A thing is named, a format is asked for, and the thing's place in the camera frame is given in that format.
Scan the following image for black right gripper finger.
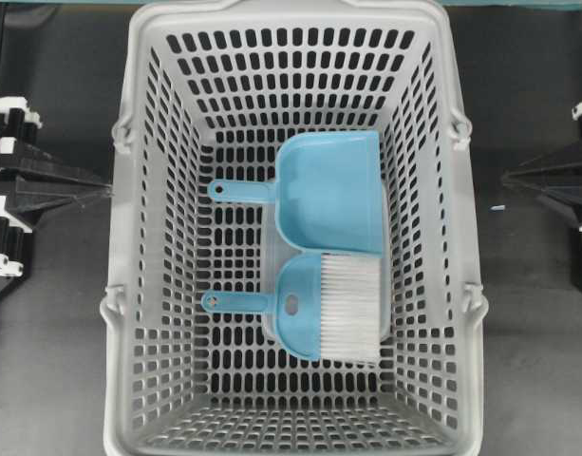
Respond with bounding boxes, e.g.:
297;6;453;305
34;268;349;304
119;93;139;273
538;182;582;227
501;139;582;186

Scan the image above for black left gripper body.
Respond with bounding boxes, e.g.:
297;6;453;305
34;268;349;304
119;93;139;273
0;96;43;278

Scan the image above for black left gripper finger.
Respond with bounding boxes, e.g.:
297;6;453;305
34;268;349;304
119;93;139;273
14;177;111;224
0;140;105;186

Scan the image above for grey plastic shopping basket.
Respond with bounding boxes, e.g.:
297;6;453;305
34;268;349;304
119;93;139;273
101;1;488;455

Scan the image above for blue hand brush white bristles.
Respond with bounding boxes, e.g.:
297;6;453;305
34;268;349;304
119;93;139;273
201;254;382;364

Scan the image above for light blue plastic dustpan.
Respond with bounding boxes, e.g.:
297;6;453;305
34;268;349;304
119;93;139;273
207;130;384;257

